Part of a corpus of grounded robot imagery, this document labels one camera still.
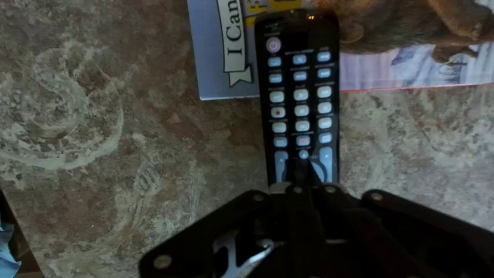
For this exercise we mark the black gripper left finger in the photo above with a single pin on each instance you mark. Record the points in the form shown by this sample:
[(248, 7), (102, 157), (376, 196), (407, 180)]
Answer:
[(296, 208)]

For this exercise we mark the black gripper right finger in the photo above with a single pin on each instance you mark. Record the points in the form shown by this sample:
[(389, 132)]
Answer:
[(355, 240)]

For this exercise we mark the black remote control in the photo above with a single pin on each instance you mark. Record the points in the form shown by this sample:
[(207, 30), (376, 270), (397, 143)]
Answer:
[(298, 83)]

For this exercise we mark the mammoth picture book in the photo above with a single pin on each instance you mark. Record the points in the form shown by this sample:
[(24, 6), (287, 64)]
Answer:
[(224, 49)]

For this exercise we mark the stone top side table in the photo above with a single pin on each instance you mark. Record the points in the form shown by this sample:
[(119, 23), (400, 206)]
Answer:
[(106, 151)]

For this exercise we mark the blue chair seat cushion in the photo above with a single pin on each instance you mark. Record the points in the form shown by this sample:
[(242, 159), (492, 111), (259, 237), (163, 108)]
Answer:
[(7, 265)]

